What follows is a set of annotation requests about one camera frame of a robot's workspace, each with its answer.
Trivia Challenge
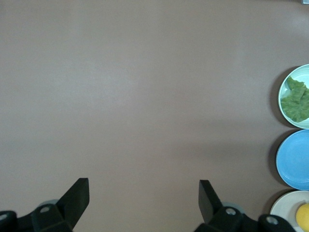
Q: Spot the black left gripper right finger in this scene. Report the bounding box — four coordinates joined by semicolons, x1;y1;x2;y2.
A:
193;180;249;232

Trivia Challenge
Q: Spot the pale green round plate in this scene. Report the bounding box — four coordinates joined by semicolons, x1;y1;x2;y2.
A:
277;64;309;129

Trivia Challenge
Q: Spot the beige round plate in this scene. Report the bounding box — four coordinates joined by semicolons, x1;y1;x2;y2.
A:
269;190;309;232

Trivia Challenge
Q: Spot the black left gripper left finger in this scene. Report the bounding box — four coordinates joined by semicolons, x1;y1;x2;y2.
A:
31;178;90;232

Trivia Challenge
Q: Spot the green lettuce leaf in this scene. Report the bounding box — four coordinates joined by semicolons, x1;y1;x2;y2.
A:
280;76;309;122

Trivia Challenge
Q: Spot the yellow lemon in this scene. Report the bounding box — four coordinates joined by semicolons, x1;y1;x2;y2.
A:
295;203;309;232

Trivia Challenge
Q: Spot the blue round plate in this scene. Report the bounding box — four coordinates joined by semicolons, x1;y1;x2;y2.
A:
276;129;309;191

